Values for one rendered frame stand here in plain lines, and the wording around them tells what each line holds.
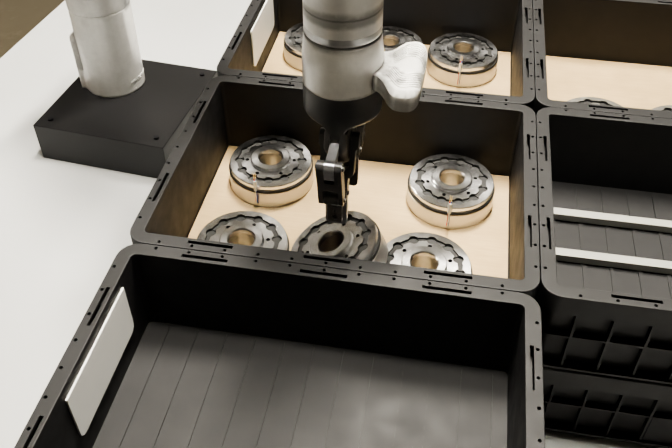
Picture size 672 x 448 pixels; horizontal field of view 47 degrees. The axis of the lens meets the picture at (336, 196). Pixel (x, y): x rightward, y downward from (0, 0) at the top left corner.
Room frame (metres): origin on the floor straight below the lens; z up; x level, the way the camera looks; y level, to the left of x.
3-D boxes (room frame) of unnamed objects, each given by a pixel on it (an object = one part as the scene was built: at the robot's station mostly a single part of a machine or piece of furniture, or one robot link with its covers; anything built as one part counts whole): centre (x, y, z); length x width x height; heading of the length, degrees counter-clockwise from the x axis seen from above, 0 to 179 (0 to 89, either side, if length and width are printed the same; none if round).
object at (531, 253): (0.64, -0.02, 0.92); 0.40 x 0.30 x 0.02; 80
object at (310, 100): (0.61, -0.01, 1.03); 0.08 x 0.08 x 0.09
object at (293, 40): (1.03, 0.03, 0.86); 0.10 x 0.10 x 0.01
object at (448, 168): (0.70, -0.14, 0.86); 0.05 x 0.05 x 0.01
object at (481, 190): (0.70, -0.14, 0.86); 0.10 x 0.10 x 0.01
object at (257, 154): (0.74, 0.08, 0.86); 0.05 x 0.05 x 0.01
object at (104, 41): (1.06, 0.36, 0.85); 0.09 x 0.09 x 0.17; 74
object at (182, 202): (0.64, -0.02, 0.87); 0.40 x 0.30 x 0.11; 80
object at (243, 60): (0.94, -0.07, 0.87); 0.40 x 0.30 x 0.11; 80
